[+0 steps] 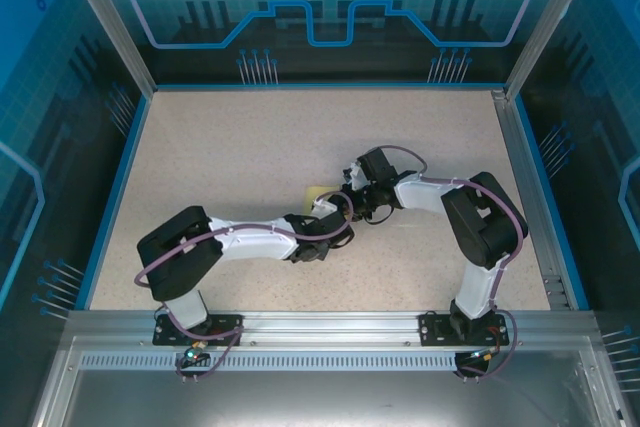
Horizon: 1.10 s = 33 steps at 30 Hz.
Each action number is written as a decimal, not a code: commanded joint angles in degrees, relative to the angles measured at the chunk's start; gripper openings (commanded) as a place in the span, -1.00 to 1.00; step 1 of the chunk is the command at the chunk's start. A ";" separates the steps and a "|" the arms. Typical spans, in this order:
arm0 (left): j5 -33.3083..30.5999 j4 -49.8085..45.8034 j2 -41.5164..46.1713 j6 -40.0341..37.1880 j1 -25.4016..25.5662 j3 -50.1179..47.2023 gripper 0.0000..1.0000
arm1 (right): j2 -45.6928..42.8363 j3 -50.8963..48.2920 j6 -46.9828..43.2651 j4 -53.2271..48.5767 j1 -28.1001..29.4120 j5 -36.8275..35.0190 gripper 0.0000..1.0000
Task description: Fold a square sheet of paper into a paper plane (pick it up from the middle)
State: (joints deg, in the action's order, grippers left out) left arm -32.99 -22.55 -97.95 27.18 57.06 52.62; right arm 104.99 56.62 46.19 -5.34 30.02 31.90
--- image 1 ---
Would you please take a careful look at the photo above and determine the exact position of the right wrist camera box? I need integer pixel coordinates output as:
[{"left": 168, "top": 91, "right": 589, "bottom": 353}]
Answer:
[{"left": 343, "top": 160, "right": 370, "bottom": 194}]

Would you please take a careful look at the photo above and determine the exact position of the right cable connector plug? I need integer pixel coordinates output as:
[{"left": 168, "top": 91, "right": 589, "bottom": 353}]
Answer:
[{"left": 467, "top": 346, "right": 501, "bottom": 364}]

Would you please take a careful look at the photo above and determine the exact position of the metal tray panel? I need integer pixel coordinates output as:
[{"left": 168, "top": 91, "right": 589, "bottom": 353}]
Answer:
[{"left": 29, "top": 336, "right": 640, "bottom": 427}]

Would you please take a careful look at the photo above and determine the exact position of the cable connector plug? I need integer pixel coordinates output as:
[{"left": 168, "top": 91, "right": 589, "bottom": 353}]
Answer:
[
  {"left": 182, "top": 341, "right": 209, "bottom": 364},
  {"left": 467, "top": 346, "right": 501, "bottom": 364}
]

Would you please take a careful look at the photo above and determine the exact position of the slotted metal cable duct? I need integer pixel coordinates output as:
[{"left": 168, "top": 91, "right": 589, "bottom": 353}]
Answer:
[{"left": 79, "top": 352, "right": 584, "bottom": 373}]

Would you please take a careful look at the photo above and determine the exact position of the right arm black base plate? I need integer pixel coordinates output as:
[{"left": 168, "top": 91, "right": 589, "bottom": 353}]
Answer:
[{"left": 418, "top": 311, "right": 511, "bottom": 347}]

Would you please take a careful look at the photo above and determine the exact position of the aluminium base beam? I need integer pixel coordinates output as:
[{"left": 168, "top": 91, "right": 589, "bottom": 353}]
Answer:
[{"left": 67, "top": 310, "right": 599, "bottom": 349}]

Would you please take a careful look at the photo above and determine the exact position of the aluminium side rail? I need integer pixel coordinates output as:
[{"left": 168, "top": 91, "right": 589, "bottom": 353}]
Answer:
[{"left": 491, "top": 88, "right": 576, "bottom": 311}]

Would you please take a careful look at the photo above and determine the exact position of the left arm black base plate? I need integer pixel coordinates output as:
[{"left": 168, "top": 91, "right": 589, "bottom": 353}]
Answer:
[{"left": 152, "top": 314, "right": 245, "bottom": 347}]

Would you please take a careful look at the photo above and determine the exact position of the aluminium frame post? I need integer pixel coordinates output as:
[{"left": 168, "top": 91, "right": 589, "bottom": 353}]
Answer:
[
  {"left": 503, "top": 0, "right": 604, "bottom": 98},
  {"left": 54, "top": 0, "right": 159, "bottom": 98}
]

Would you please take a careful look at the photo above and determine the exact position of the right aluminium frame post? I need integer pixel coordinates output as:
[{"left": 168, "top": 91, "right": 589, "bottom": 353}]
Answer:
[{"left": 503, "top": 0, "right": 604, "bottom": 98}]

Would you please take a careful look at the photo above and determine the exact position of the left cable connector plug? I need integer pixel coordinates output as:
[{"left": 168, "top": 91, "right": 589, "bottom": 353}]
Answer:
[{"left": 182, "top": 341, "right": 209, "bottom": 364}]

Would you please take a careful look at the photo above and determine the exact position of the yellow paper sheet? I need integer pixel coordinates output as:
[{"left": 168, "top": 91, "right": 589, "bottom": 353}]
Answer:
[{"left": 304, "top": 186, "right": 342, "bottom": 213}]

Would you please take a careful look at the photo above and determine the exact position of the left aluminium frame post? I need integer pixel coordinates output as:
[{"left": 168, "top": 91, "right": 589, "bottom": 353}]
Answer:
[{"left": 54, "top": 0, "right": 159, "bottom": 98}]

